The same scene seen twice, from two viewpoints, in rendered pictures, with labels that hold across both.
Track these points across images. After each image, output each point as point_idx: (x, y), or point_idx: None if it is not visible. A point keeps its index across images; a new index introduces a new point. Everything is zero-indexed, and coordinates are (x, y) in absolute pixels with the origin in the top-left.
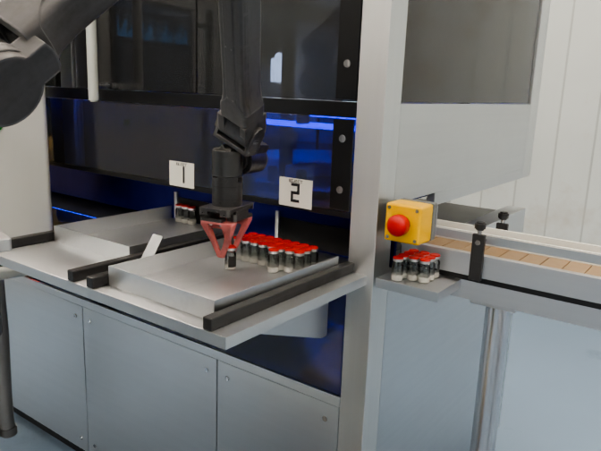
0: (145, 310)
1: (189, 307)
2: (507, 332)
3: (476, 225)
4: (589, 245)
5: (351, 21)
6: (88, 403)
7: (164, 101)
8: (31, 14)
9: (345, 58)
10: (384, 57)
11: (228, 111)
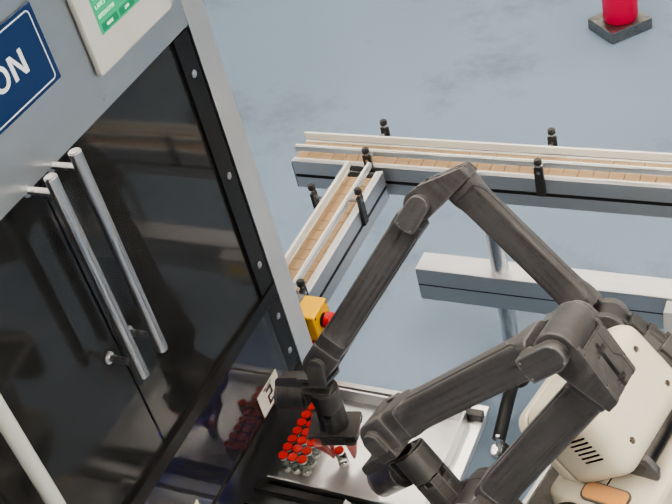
0: (463, 472)
1: (458, 439)
2: None
3: (302, 284)
4: (298, 239)
5: (249, 234)
6: None
7: (144, 496)
8: (590, 285)
9: (256, 262)
10: (276, 235)
11: (347, 348)
